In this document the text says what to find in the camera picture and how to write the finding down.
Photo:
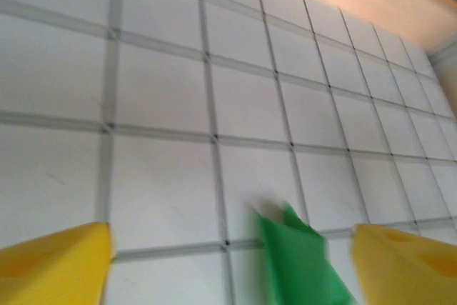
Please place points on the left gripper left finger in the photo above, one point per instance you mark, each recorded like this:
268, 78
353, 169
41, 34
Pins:
53, 265

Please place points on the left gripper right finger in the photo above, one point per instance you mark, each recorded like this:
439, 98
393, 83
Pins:
407, 265

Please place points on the green paper sheet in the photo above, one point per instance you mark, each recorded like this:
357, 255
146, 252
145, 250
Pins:
300, 265

